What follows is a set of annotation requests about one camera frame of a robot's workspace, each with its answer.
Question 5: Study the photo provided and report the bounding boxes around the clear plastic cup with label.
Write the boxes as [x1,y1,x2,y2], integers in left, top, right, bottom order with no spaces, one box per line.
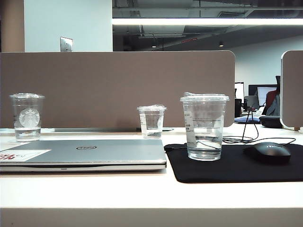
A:
[179,91,231,162]
[136,104,167,139]

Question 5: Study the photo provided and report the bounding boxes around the silver Dell laptop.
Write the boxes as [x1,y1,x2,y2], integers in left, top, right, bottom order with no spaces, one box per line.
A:
[0,139,168,174]

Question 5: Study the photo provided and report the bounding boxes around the clear cup with Starbucks logo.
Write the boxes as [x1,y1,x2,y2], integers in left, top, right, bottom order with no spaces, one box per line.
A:
[9,93,45,142]

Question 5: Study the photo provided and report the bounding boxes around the brown desk divider panel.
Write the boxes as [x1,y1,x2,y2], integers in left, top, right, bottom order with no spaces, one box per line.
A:
[0,50,236,130]
[280,50,303,131]

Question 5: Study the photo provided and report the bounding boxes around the blue checked cloth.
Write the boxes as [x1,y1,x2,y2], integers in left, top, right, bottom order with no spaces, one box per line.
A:
[234,115,261,124]

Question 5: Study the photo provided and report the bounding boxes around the black mouse pad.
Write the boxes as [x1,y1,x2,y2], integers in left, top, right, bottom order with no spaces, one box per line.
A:
[163,142,303,184]

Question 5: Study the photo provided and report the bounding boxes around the white ceiling light strip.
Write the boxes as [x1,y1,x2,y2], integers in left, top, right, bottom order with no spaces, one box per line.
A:
[112,18,303,26]

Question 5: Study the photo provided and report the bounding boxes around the black computer monitor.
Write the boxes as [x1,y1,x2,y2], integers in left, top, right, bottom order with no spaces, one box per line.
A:
[248,84,281,107]

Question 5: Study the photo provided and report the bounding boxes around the black pouch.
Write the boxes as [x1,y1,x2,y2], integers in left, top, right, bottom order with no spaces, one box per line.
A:
[258,114,283,129]

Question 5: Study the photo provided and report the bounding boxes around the person in red jacket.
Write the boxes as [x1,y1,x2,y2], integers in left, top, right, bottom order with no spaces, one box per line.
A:
[263,90,281,116]

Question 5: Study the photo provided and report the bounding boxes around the black computer mouse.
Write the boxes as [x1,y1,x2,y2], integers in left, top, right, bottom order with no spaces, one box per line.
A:
[243,141,292,164]

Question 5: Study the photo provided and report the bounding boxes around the grey desk cable flap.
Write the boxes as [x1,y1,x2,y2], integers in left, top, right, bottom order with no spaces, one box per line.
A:
[53,127,174,132]

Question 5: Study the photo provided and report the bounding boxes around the black mouse cable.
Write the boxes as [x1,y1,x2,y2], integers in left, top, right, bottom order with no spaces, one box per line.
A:
[222,110,297,145]

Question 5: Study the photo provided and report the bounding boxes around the metal wall switch plate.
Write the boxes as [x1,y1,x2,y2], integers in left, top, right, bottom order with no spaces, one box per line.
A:
[60,36,73,52]

